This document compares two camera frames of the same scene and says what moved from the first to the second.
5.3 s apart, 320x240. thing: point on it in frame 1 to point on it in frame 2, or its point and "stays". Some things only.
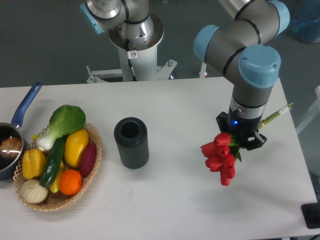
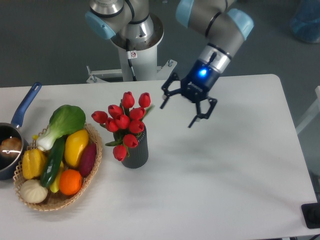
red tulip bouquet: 222,154 to 125,121
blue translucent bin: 306,21 stays
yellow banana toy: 54,186 stays
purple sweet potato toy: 88,159 stays
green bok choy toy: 64,120 stays
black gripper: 242,127 to 195,87
